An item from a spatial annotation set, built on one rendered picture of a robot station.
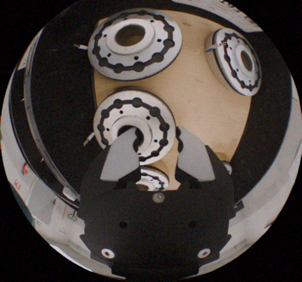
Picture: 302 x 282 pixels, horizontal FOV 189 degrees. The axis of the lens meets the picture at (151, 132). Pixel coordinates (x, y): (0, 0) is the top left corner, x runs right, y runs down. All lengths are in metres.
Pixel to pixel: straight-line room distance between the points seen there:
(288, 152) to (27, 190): 6.05
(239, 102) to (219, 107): 0.05
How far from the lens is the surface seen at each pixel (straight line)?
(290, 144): 2.98
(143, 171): 0.16
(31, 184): 3.32
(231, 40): 0.15
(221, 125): 0.18
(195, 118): 0.15
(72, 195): 0.15
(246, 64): 0.18
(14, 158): 3.11
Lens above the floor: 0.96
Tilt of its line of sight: 60 degrees down
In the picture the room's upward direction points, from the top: 175 degrees counter-clockwise
